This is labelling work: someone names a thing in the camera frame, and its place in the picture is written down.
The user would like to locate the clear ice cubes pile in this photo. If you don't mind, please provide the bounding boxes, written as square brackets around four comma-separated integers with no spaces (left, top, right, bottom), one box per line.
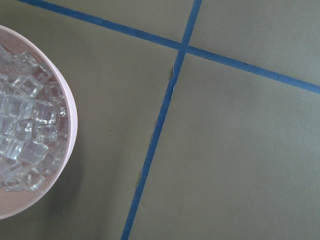
[0,47,69,192]

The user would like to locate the pink bowl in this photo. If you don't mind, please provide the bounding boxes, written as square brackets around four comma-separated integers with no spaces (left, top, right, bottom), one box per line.
[0,25,78,220]

